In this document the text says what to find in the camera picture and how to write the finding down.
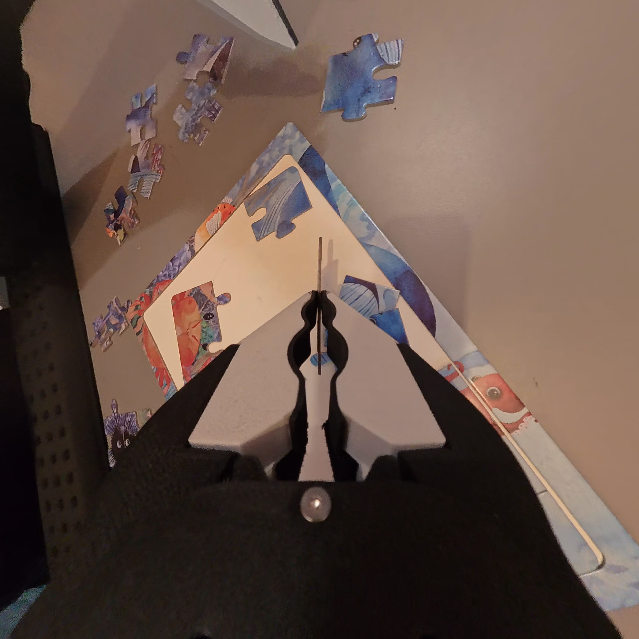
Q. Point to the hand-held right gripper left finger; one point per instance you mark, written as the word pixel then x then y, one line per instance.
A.
pixel 239 399

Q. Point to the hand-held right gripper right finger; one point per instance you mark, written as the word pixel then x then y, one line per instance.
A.
pixel 394 399

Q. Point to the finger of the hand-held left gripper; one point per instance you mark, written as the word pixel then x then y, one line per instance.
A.
pixel 254 17

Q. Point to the joined orange crab puzzle pieces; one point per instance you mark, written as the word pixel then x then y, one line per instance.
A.
pixel 189 324

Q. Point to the dark blue whale eye piece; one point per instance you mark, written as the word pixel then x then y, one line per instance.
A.
pixel 354 80

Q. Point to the sea print jigsaw puzzle board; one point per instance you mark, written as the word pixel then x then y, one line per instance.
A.
pixel 279 269

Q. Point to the striped whale belly puzzle piece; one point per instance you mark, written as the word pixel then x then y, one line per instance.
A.
pixel 319 264

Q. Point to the blue swoosh corner puzzle piece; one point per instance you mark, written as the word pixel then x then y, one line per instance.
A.
pixel 279 199

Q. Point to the grey blue white puzzle piece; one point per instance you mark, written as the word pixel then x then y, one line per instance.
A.
pixel 204 55

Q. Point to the pale blue zebra-striped puzzle piece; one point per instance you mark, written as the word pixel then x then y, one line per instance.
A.
pixel 197 115

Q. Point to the black spiny fish puzzle piece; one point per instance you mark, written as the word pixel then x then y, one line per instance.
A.
pixel 122 434

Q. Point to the pale blue purple puzzle piece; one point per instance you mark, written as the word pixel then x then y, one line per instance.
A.
pixel 142 117

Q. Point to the black mesh chair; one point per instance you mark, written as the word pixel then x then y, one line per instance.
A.
pixel 50 349

